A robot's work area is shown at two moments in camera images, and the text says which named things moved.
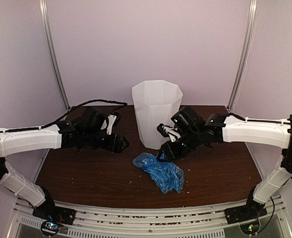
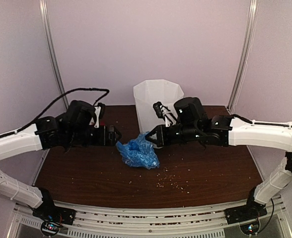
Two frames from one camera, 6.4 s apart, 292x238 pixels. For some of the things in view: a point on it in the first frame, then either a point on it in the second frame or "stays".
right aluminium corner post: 245,52 stays
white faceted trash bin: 157,102 stays
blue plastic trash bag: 167,176 -> 139,152
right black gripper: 171,153 -> 157,130
